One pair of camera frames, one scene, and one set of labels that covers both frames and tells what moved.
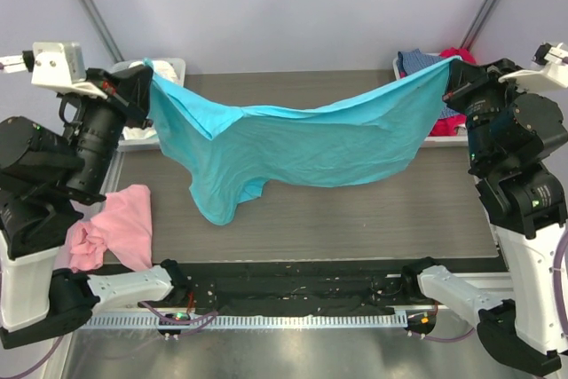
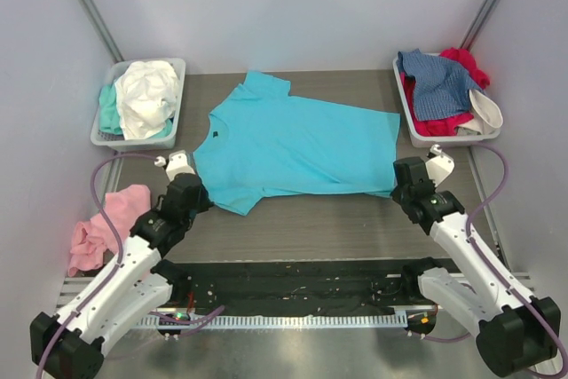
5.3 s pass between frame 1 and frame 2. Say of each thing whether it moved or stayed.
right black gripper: moved
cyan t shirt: moved
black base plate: stayed
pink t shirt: stayed
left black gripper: moved
